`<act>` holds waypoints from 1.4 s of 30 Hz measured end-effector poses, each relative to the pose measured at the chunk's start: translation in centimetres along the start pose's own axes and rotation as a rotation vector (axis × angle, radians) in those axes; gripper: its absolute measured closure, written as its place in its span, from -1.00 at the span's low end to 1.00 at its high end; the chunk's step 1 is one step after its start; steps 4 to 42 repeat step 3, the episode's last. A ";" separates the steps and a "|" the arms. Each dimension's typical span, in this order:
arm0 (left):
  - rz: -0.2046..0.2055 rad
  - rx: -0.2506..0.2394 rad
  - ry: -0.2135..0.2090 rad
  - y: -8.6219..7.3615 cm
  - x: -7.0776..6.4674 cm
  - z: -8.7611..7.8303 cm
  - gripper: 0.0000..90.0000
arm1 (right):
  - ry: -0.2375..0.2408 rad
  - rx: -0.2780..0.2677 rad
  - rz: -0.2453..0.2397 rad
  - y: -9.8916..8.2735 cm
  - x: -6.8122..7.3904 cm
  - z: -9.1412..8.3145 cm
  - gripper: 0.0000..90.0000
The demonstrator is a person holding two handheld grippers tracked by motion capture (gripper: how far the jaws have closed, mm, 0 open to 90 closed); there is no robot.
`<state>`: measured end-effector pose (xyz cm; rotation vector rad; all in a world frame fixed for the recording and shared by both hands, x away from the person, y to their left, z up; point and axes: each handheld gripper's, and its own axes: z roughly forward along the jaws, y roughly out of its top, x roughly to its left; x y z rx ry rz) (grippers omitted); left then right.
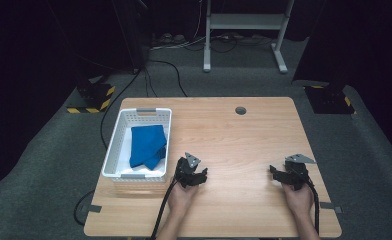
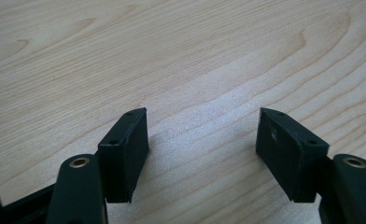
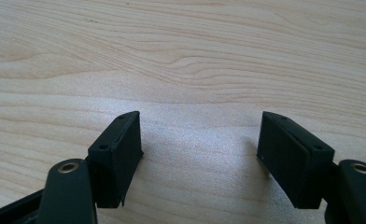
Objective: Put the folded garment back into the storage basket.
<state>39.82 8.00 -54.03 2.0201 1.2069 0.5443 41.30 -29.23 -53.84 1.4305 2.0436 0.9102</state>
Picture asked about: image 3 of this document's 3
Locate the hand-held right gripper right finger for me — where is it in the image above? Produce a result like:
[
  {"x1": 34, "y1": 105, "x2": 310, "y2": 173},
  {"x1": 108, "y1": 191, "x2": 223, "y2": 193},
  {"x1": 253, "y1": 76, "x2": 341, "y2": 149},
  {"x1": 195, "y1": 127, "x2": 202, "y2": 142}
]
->
[{"x1": 256, "y1": 111, "x2": 335, "y2": 209}]

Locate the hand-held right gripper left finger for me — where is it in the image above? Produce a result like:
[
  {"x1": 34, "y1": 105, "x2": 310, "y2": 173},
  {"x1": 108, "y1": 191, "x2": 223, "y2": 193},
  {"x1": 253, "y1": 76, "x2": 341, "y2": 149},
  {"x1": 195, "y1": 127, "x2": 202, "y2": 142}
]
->
[{"x1": 87, "y1": 110, "x2": 144, "y2": 209}]

